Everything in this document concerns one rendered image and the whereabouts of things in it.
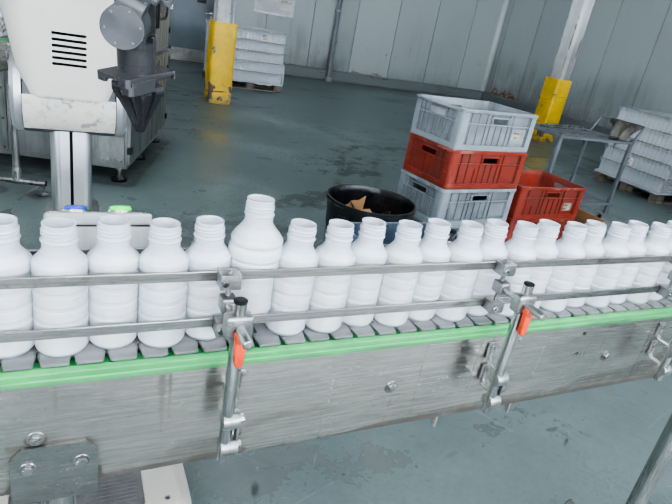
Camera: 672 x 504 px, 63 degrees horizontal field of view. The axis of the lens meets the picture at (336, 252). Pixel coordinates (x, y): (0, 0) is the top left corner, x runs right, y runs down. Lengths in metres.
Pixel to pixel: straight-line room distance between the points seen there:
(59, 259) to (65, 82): 0.60
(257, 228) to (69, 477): 0.40
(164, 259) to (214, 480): 1.35
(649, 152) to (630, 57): 5.62
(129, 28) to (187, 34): 12.00
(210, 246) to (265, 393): 0.23
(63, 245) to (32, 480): 0.31
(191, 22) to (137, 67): 11.92
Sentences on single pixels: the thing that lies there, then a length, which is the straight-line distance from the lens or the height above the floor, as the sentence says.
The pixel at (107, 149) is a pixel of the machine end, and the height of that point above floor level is 0.26.
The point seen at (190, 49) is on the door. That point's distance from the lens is 12.87.
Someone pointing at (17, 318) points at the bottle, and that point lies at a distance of 0.72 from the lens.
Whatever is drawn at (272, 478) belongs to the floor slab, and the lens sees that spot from 1.98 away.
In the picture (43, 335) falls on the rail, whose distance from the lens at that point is 0.72.
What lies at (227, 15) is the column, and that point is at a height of 1.19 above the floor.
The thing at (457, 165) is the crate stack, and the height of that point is 0.80.
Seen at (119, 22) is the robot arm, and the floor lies 1.37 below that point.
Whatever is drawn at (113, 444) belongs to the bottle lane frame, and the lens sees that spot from 0.81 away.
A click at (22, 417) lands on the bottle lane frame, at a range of 0.76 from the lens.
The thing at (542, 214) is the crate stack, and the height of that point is 0.48.
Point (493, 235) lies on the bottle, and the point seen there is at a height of 1.15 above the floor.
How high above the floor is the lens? 1.43
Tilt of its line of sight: 23 degrees down
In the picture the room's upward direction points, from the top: 11 degrees clockwise
